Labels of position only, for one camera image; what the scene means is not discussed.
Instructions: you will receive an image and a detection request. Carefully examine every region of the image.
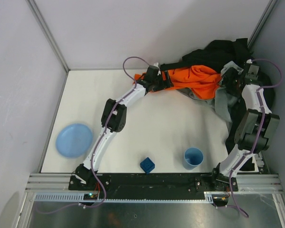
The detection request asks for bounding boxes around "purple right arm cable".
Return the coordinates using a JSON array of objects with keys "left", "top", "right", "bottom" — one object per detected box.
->
[{"left": 229, "top": 58, "right": 283, "bottom": 218}]

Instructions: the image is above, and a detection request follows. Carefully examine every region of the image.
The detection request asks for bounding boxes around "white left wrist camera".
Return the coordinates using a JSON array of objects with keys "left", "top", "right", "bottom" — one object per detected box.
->
[{"left": 146, "top": 63, "right": 161, "bottom": 77}]

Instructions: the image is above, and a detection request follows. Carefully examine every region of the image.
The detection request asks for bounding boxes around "white slotted cable duct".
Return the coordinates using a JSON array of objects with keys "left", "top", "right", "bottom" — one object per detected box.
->
[{"left": 34, "top": 191, "right": 228, "bottom": 204}]

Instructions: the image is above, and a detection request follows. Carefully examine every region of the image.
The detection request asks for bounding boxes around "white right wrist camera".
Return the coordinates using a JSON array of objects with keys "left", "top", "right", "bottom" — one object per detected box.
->
[{"left": 245, "top": 59, "right": 259, "bottom": 82}]

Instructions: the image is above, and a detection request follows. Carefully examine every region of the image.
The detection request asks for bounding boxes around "black cloth pile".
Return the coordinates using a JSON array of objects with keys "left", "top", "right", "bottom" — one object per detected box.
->
[{"left": 160, "top": 37, "right": 276, "bottom": 171}]

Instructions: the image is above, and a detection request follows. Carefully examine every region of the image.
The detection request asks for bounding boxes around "orange cloth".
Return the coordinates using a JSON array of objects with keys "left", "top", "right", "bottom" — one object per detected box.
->
[{"left": 134, "top": 65, "right": 222, "bottom": 100}]

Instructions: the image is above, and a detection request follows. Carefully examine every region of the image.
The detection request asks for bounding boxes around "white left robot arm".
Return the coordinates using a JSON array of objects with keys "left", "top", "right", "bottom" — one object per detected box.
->
[{"left": 75, "top": 63, "right": 172, "bottom": 185}]

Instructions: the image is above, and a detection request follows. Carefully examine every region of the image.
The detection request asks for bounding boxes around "grey cloth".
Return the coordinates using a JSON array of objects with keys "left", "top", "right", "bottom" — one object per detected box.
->
[{"left": 175, "top": 61, "right": 244, "bottom": 123}]

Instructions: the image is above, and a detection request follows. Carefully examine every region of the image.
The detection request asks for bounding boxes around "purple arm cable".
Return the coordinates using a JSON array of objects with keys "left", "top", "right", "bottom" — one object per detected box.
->
[
  {"left": 229, "top": 58, "right": 283, "bottom": 218},
  {"left": 34, "top": 56, "right": 157, "bottom": 214}
]

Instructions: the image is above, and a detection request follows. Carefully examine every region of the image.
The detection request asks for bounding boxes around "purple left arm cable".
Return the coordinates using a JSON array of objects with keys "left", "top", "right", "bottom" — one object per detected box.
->
[{"left": 34, "top": 56, "right": 157, "bottom": 214}]

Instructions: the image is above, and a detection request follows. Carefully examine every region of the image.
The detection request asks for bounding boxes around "light blue plate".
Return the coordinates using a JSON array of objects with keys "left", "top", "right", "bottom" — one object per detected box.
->
[{"left": 55, "top": 123, "right": 93, "bottom": 159}]

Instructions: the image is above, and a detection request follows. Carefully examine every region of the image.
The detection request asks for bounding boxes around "light blue cup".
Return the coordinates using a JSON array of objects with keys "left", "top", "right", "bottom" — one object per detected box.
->
[{"left": 182, "top": 147, "right": 204, "bottom": 170}]

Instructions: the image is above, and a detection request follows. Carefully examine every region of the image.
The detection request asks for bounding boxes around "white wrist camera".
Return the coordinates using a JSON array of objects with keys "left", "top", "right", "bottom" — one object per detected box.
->
[
  {"left": 146, "top": 63, "right": 161, "bottom": 77},
  {"left": 245, "top": 59, "right": 259, "bottom": 82}
]

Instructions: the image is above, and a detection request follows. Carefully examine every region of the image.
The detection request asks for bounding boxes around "dark blue cube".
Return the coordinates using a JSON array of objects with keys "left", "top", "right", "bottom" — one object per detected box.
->
[{"left": 140, "top": 157, "right": 155, "bottom": 174}]

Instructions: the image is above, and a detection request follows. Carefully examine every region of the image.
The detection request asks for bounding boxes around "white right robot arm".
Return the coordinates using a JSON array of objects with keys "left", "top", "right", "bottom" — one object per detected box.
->
[{"left": 211, "top": 60, "right": 280, "bottom": 185}]

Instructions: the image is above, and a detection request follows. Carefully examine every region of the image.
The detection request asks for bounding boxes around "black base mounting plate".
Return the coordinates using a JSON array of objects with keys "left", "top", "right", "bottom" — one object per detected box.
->
[{"left": 68, "top": 172, "right": 238, "bottom": 200}]

